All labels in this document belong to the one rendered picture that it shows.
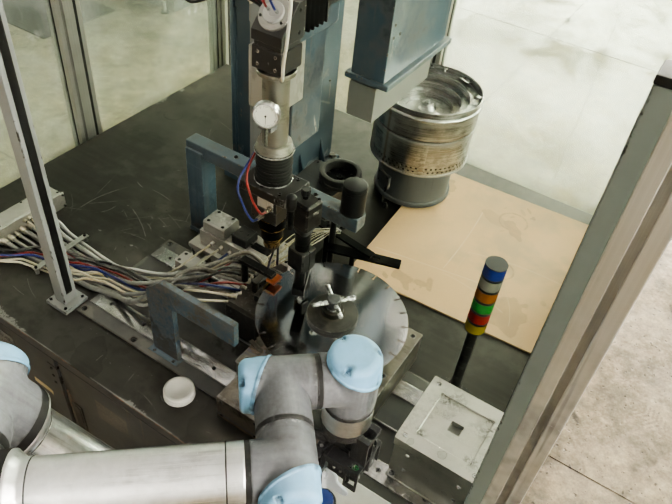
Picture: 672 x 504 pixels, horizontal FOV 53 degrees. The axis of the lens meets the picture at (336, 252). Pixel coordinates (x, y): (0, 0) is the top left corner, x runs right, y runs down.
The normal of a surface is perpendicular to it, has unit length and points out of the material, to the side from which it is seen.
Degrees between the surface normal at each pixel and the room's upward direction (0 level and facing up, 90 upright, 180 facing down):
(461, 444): 0
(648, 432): 0
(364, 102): 90
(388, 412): 0
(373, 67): 90
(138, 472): 15
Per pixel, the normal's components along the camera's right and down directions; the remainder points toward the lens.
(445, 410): 0.08, -0.73
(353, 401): 0.14, 0.68
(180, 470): 0.12, -0.54
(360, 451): -0.55, 0.53
